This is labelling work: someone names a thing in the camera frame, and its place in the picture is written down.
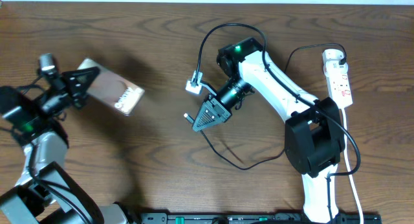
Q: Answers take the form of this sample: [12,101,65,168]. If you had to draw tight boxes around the white USB charger plug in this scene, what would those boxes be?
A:
[322,49,346,65]

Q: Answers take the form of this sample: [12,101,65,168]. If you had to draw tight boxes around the white power strip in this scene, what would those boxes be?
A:
[323,60,353,109]

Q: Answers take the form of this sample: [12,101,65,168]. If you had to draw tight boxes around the black charger cable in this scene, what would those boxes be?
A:
[183,43,347,171]

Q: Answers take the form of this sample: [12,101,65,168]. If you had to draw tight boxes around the camera black cable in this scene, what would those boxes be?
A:
[193,23,362,224]
[19,74,94,224]

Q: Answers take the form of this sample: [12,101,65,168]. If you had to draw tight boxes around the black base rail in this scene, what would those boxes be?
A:
[139,210,382,224]

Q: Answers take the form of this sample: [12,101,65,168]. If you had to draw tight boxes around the left camera black cable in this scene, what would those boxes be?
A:
[19,74,94,224]

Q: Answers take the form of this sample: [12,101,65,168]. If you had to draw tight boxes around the right camera black cable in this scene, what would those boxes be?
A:
[193,23,362,224]

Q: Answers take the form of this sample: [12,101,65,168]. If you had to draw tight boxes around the white power strip cord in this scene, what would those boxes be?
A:
[341,107,365,224]

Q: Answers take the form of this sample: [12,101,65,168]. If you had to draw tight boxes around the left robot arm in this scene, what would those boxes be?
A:
[1,67,137,223]

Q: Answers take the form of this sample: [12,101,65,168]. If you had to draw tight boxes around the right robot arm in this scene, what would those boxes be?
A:
[189,38,345,223]

